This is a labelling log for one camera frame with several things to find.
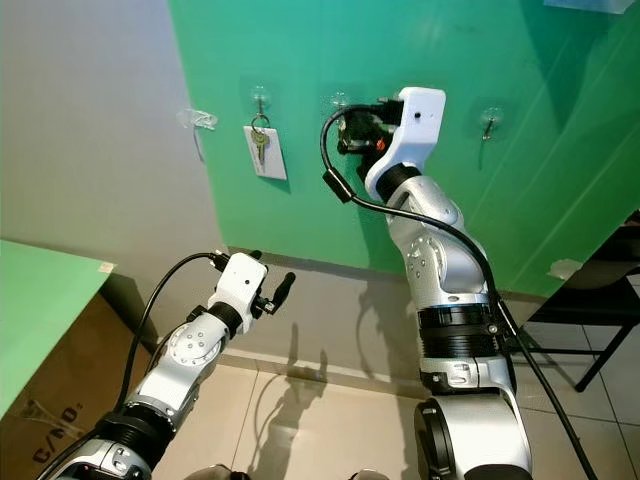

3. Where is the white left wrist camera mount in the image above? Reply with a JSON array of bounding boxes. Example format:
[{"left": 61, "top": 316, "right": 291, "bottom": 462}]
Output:
[{"left": 212, "top": 252, "right": 269, "bottom": 321}]

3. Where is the black metal frame table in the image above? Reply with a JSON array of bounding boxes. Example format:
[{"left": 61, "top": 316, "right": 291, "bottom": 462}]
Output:
[{"left": 510, "top": 210, "right": 640, "bottom": 393}]

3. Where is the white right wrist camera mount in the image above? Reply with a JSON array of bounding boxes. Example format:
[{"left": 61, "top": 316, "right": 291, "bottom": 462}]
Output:
[{"left": 365, "top": 86, "right": 447, "bottom": 196}]

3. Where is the green table cover sheet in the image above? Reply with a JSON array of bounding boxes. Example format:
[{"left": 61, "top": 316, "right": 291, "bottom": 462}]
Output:
[{"left": 0, "top": 240, "right": 116, "bottom": 416}]

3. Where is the brown cardboard box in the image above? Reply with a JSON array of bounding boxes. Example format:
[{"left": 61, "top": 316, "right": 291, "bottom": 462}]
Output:
[{"left": 0, "top": 275, "right": 161, "bottom": 480}]

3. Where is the key with white tag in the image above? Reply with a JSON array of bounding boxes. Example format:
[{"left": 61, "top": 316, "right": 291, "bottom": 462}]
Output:
[{"left": 243, "top": 117, "right": 288, "bottom": 182}]

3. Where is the green wall board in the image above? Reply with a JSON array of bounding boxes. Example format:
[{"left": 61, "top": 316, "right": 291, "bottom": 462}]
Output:
[{"left": 168, "top": 0, "right": 640, "bottom": 299}]

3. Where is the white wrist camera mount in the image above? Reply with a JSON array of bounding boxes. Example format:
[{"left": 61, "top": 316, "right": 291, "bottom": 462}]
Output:
[
  {"left": 365, "top": 86, "right": 447, "bottom": 196},
  {"left": 212, "top": 252, "right": 269, "bottom": 321}
]

